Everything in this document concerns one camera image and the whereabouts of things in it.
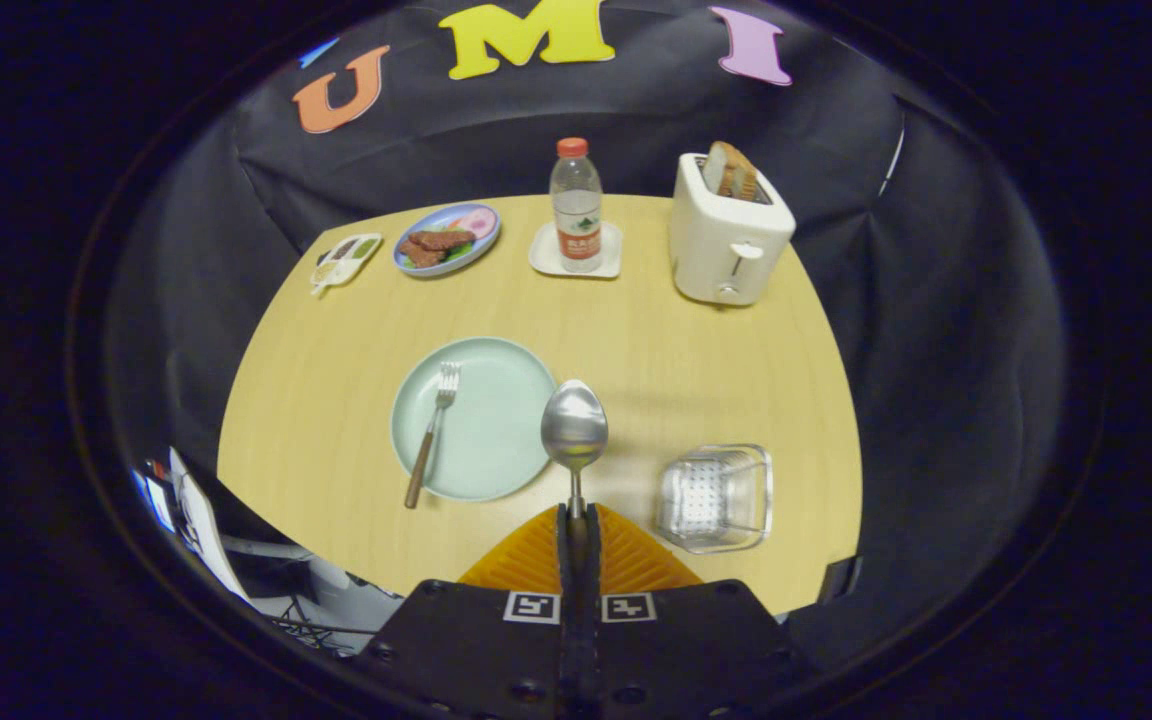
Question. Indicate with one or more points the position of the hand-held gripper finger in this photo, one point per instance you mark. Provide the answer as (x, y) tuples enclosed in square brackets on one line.
[(568, 560), (589, 560)]

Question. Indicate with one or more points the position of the clear plastic container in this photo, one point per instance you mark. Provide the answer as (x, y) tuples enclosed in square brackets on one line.
[(711, 500)]

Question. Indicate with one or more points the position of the light green plate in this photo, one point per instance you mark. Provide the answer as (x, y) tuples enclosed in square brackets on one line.
[(496, 430)]

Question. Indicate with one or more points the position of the white floor device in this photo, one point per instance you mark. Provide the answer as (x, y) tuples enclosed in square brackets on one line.
[(336, 590)]

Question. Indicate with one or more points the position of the black clamp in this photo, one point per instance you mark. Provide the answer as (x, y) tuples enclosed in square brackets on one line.
[(841, 582)]

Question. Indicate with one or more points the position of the white square coaster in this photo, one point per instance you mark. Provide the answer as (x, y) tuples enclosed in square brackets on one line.
[(541, 258)]

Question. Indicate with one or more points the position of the blue plate with food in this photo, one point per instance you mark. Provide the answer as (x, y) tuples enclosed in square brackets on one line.
[(484, 240)]

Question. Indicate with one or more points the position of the white toaster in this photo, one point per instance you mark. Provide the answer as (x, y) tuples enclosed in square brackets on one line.
[(716, 250)]

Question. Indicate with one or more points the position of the brown meat slice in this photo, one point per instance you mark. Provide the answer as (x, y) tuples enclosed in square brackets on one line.
[(419, 255), (446, 240)]

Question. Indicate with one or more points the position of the clear water bottle red cap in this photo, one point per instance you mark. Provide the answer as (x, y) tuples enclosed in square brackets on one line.
[(576, 210)]

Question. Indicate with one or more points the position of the white paper sheets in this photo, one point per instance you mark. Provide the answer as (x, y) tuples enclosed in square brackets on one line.
[(201, 525)]

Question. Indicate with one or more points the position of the small white sauce dish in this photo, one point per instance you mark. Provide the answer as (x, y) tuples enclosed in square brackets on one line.
[(346, 262)]

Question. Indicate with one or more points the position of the toasted bread slice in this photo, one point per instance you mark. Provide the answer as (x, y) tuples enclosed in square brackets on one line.
[(716, 165), (744, 182)]

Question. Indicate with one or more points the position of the blue and white box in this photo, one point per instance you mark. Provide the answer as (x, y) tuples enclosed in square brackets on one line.
[(156, 500)]

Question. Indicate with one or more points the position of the black backdrop cloth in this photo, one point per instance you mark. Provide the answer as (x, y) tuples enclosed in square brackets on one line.
[(636, 110)]

